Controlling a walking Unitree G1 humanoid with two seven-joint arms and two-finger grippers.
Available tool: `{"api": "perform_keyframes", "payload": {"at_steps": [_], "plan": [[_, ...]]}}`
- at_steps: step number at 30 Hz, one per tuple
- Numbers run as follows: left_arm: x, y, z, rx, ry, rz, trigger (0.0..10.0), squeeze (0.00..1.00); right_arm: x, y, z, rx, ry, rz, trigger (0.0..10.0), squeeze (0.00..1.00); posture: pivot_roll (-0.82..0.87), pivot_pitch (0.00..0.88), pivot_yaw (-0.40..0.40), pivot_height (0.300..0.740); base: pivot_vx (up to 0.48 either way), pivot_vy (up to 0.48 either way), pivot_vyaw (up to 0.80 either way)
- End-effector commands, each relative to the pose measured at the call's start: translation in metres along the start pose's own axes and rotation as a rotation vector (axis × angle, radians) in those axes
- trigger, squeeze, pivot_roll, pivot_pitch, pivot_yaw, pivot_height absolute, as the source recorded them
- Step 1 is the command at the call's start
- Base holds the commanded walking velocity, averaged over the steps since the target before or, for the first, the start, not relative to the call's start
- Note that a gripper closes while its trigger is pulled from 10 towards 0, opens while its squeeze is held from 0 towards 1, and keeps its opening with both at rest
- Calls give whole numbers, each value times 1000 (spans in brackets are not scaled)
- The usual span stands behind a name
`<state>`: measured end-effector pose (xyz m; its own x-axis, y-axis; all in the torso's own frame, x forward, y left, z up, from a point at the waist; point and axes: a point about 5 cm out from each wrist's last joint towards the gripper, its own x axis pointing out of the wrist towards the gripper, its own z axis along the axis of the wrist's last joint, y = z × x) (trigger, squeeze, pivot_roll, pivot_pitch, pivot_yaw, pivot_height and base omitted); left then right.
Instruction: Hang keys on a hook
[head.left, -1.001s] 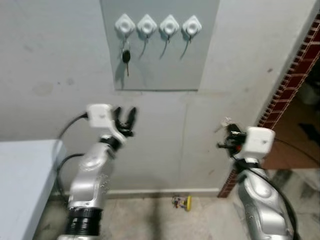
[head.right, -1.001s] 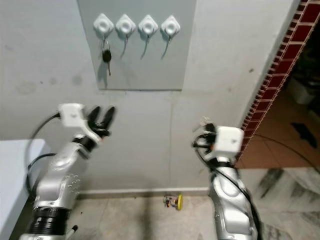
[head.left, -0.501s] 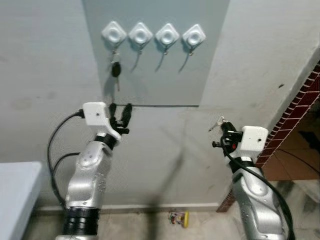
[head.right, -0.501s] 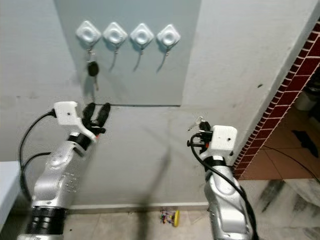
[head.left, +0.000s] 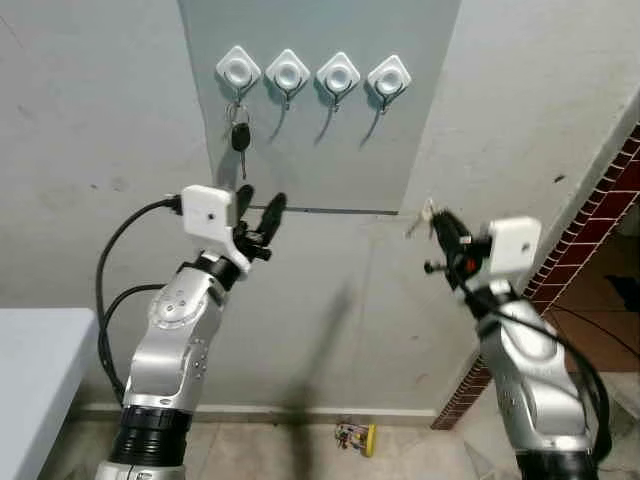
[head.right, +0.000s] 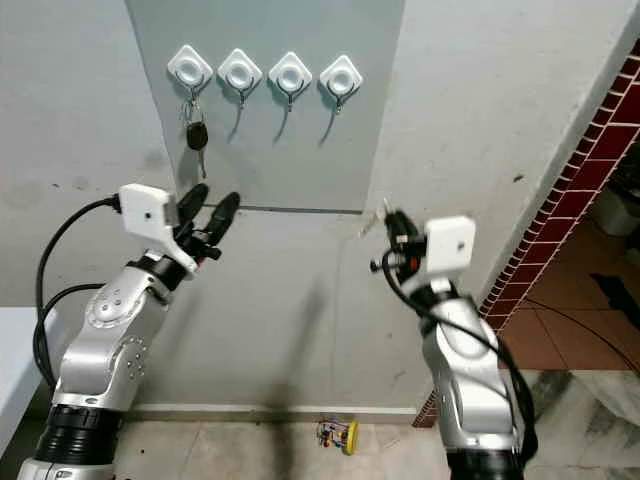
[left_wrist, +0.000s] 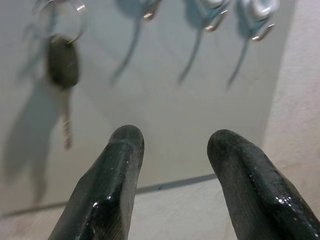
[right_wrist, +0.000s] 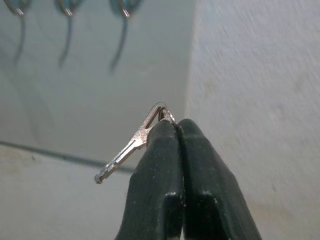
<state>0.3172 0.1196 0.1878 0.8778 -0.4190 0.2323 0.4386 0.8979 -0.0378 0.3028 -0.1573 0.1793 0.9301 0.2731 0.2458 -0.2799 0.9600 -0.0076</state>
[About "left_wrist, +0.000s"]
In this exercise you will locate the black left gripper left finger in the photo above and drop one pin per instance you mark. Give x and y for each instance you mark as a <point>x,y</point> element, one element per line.
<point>107,190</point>

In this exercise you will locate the white square adhesive hook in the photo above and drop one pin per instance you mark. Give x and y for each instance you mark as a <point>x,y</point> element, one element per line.
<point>148,15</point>
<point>262,6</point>
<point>212,26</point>

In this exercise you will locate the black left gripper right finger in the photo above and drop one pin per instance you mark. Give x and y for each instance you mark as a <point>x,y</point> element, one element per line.
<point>257,190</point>

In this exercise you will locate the black-headed car key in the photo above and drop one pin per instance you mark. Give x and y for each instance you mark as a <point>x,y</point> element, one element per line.
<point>63,62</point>

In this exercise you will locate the grey wall panel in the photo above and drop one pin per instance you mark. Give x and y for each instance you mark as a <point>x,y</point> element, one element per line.
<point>162,100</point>

